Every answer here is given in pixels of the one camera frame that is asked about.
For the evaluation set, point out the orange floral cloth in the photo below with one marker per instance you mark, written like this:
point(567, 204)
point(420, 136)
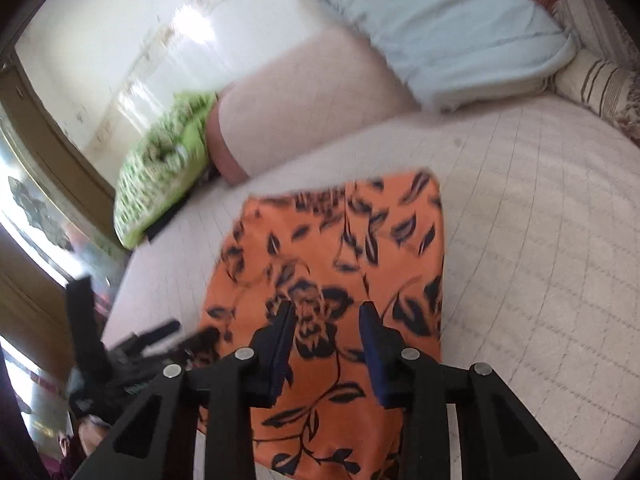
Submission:
point(325, 250)

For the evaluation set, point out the pink bolster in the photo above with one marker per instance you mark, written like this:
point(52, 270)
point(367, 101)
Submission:
point(300, 90)

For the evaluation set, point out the striped beige pillow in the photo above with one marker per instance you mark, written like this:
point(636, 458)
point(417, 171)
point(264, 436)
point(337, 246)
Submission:
point(600, 90)

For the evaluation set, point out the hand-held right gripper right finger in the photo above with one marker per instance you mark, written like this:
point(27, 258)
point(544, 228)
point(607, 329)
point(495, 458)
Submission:
point(374, 355)

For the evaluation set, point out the light blue pillow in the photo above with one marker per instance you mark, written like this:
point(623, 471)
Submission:
point(440, 30)

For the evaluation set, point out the green patterned pillow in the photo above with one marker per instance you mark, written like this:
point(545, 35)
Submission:
point(165, 170)

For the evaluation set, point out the black cloth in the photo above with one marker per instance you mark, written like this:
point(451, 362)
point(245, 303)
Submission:
point(167, 222)

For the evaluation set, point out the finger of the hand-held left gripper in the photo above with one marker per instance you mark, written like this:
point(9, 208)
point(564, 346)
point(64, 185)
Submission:
point(150, 337)
point(85, 325)

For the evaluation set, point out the wooden framed window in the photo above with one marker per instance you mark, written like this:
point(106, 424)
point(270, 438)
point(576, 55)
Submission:
point(45, 200)

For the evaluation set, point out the quilted pale bed cover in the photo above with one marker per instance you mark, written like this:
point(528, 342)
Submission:
point(525, 260)

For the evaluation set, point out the person's left hand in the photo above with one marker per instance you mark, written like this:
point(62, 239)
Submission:
point(92, 430)

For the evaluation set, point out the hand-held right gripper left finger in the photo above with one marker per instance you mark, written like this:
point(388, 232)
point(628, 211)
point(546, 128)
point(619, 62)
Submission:
point(281, 350)

